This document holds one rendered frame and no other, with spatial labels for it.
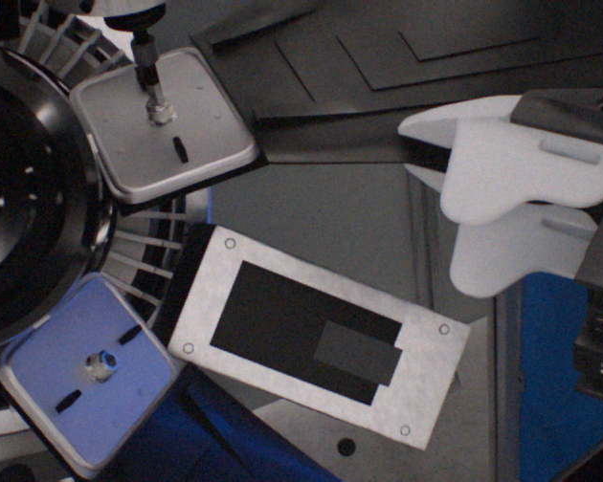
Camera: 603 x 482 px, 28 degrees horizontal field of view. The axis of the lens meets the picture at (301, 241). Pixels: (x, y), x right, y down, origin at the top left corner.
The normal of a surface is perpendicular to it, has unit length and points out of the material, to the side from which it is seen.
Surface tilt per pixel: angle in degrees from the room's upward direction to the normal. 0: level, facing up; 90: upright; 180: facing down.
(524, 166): 6
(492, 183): 6
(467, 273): 10
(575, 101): 21
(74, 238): 42
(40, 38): 47
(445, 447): 0
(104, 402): 53
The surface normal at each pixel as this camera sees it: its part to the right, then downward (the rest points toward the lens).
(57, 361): 0.73, -0.46
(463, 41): -0.01, -0.58
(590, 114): -0.70, 0.63
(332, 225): 0.38, 0.62
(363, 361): 0.22, 0.03
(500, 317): -0.92, 0.35
